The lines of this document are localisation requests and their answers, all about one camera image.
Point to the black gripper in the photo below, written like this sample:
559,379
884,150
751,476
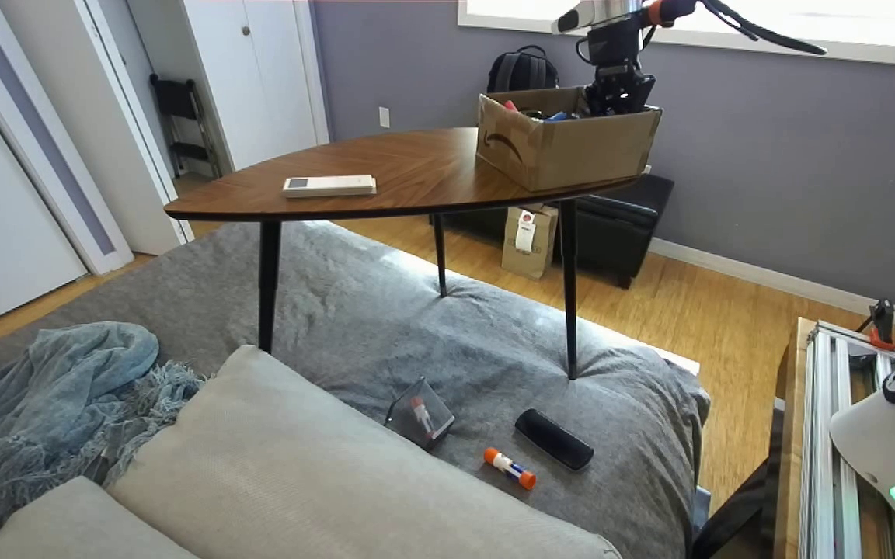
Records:
619,77

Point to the small blue object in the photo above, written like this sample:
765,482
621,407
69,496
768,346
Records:
566,115

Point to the small red object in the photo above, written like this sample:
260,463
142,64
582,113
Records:
509,104

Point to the cardboard box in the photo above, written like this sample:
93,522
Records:
559,150

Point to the black backpack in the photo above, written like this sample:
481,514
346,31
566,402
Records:
519,71

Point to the black ottoman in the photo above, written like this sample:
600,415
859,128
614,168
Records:
621,233

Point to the white paper tag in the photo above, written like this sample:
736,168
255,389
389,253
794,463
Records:
526,232

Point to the brown paper bag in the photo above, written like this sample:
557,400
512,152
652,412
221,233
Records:
542,258

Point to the brown wooden table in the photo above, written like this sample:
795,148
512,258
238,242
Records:
405,172

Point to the white remote control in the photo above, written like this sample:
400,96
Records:
329,184

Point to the grey fabric sofa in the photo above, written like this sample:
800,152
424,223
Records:
385,321

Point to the black remote control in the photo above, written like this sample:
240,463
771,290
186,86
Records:
554,438

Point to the white closet door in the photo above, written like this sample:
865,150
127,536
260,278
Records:
255,81

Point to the wooden platform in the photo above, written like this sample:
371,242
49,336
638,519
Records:
785,437

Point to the orange white glue stick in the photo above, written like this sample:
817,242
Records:
509,468

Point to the black metal rack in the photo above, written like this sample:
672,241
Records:
184,128

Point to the large light gray pillow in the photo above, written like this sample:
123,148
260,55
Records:
310,485

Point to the white sliding door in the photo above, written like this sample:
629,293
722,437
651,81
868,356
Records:
1,206

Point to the blue throw blanket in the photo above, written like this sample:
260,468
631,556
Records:
43,406

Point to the small light gray pillow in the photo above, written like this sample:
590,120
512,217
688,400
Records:
76,528

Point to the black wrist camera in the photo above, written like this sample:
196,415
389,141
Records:
608,46

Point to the white wall outlet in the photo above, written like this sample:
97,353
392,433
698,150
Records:
384,115

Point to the aluminium profile frame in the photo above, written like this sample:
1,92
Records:
822,468

